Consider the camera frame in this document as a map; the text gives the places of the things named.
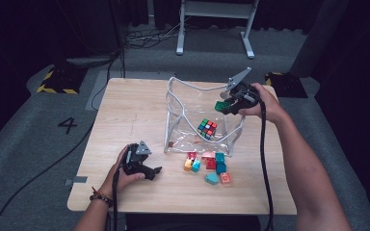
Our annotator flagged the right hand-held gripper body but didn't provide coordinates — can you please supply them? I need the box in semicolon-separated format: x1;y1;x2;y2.
225;66;260;111

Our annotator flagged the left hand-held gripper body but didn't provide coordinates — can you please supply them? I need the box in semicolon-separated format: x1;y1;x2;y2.
122;141;153;172

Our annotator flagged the green toy block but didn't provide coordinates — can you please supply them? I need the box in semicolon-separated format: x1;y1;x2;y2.
214;100;230;114

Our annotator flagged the multicoloured puzzle cube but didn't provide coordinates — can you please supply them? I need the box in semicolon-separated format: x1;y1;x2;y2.
197;117;219;141

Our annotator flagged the clear plastic bag white trim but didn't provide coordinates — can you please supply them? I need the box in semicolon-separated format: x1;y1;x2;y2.
163;76;249;158

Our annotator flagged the teal house-shaped toy block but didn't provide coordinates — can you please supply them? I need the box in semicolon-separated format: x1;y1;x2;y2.
204;172;220;186

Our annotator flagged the salmon toy block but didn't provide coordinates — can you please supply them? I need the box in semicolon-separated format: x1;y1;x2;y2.
220;171;233;185

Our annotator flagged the person's right hand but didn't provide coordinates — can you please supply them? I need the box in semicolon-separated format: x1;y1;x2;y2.
238;82;287;124

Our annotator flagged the person's left hand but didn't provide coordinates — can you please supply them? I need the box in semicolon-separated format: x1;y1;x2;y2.
100;144;146;197

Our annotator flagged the black yellow striped base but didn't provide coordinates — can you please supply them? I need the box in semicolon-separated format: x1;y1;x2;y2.
264;71;308;99
37;65;88;95

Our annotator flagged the grey tape strip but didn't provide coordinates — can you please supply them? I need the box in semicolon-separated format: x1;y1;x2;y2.
65;175;89;187

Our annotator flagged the person's dark clothing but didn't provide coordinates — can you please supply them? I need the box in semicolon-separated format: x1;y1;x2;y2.
124;214;261;231

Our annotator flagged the white keyboard stand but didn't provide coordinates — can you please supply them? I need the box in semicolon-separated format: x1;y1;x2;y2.
175;0;260;60

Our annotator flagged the grey stand base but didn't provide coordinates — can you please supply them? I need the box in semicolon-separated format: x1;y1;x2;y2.
66;56;121;69

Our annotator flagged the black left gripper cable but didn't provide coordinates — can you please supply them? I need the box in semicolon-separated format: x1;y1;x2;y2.
111;162;122;231

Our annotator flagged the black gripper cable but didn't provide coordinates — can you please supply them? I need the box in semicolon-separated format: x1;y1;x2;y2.
111;162;122;231
257;95;276;231

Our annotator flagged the beaded bracelet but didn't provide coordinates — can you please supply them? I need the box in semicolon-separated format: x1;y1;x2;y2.
89;187;114;208

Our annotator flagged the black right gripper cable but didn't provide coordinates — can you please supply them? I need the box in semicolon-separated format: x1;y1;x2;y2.
257;95;276;231

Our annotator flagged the long black floor cable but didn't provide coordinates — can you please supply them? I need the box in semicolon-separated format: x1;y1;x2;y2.
0;47;126;231

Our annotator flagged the bundle of floor cables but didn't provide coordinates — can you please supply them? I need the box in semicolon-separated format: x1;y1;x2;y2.
124;23;182;49

